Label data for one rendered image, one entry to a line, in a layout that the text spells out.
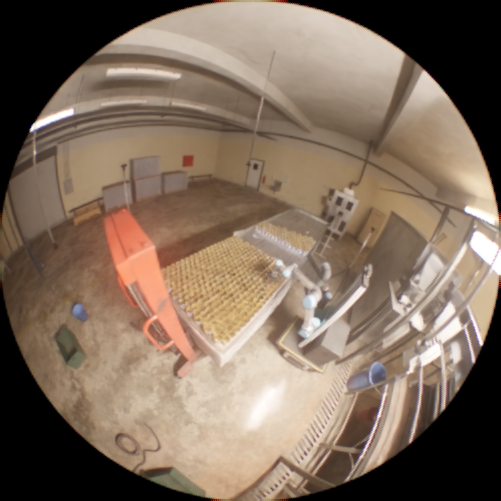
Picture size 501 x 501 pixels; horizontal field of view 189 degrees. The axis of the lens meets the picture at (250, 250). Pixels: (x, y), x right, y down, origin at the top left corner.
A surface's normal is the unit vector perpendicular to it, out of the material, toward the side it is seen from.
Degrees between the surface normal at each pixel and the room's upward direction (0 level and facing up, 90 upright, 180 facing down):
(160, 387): 0
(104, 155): 90
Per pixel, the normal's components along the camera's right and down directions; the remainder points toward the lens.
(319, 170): -0.59, 0.39
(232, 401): 0.18, -0.79
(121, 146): 0.78, 0.48
